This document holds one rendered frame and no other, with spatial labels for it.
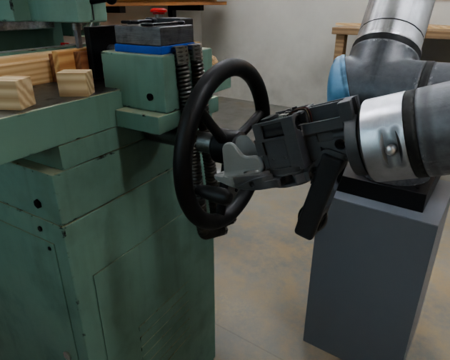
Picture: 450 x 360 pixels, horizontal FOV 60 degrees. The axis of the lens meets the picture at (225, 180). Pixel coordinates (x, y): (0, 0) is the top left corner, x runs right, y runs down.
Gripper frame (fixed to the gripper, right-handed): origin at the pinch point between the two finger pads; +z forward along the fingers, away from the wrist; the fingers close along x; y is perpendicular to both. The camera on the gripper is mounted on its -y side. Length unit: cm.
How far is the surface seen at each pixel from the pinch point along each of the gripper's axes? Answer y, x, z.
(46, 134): 13.2, 10.2, 20.4
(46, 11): 34.7, -7.9, 34.0
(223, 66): 15.0, -8.3, 0.2
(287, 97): -20, -349, 149
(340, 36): 21, -281, 62
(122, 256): -12.5, -0.7, 29.5
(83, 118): 13.8, 3.3, 20.2
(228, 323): -66, -48, 53
